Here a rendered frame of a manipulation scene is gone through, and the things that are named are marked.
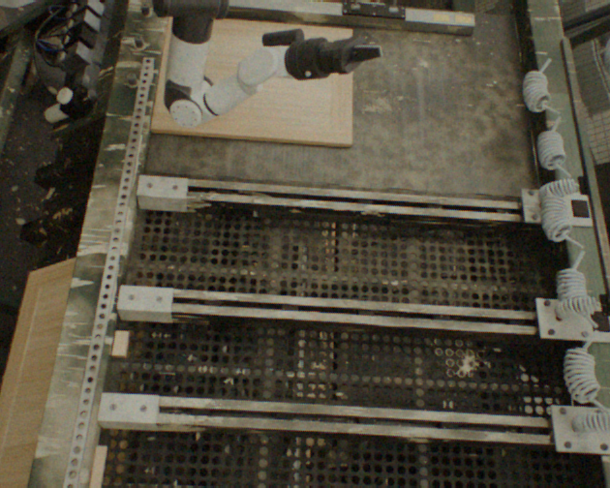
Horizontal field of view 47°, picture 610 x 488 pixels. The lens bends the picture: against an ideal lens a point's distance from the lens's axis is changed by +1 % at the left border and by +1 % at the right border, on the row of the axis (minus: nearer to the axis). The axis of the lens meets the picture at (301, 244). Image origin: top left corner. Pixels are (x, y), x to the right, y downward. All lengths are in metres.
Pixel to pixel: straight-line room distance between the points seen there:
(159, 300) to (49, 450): 0.40
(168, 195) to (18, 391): 0.78
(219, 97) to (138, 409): 0.74
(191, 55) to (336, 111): 0.56
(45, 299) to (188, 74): 0.94
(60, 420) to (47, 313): 0.67
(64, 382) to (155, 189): 0.53
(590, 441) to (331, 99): 1.13
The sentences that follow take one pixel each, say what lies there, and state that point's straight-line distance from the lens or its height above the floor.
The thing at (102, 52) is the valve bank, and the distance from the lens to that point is 2.23.
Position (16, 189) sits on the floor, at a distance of 2.81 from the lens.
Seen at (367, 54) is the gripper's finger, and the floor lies 1.61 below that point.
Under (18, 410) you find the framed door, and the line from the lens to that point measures 2.20.
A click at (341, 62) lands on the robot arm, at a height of 1.57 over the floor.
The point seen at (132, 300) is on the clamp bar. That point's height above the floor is 0.95.
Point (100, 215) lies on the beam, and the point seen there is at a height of 0.85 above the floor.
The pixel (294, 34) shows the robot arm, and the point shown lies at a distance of 1.60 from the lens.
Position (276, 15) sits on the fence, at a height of 1.15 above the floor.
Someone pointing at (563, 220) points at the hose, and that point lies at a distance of 1.78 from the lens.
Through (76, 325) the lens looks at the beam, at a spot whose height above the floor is 0.84.
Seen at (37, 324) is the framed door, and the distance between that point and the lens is 2.28.
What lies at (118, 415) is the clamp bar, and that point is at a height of 0.96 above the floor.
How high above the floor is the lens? 2.13
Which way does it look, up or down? 30 degrees down
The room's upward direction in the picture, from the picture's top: 74 degrees clockwise
